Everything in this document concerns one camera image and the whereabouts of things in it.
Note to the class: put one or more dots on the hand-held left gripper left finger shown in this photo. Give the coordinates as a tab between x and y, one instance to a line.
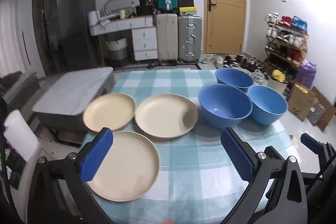
97	155

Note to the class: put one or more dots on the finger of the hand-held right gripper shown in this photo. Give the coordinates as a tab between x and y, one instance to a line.
312	176
311	140

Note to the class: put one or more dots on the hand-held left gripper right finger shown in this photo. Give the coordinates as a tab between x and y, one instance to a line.
237	153

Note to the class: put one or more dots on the cream plate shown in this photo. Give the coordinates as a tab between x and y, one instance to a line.
165	115
131	161
109	111

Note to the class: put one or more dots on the blue bowl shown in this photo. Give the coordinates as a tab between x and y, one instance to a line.
267	103
223	103
233	78

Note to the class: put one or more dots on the grey flat package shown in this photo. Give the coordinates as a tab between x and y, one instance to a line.
315	115

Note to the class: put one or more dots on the brown patterned doormat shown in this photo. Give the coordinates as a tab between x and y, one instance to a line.
326	111

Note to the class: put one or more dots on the brown cardboard box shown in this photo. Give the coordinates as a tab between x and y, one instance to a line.
300	103

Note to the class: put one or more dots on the teal checked tablecloth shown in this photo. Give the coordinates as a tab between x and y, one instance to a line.
199	161

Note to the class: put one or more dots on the white trash bin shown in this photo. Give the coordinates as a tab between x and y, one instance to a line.
279	85

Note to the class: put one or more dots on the purple bag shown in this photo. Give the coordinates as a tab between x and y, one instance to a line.
305	75

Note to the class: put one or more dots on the grey marble coffee table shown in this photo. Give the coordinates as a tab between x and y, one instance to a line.
73	92

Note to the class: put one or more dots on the row of shoes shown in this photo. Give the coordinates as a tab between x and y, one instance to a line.
233	61

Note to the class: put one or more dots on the wooden shoe rack with shoes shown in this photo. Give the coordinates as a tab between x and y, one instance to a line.
286	40

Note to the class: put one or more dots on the dark grey sofa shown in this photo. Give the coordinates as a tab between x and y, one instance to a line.
15	85

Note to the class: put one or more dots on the woven basket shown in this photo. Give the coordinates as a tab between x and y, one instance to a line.
116	49

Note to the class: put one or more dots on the black and white patterned rug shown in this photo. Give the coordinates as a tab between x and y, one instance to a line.
162	67

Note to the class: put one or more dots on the white drawer desk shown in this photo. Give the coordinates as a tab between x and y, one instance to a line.
144	40

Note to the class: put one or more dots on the silver suitcase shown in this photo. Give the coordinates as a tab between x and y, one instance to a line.
189	37

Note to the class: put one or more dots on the wooden door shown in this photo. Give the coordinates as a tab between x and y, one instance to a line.
225	24

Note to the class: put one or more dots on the cream suitcase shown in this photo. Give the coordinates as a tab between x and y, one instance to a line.
166	37

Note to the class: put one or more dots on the grey refrigerator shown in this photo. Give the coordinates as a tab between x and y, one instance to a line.
76	19

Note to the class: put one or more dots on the dark glass cabinet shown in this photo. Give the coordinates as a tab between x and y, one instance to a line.
46	24

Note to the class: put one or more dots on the white curtain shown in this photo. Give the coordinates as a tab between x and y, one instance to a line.
15	37

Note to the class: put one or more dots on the white candle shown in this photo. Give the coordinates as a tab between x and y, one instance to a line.
122	14

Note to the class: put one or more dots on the black bag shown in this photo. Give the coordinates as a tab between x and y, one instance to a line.
145	6

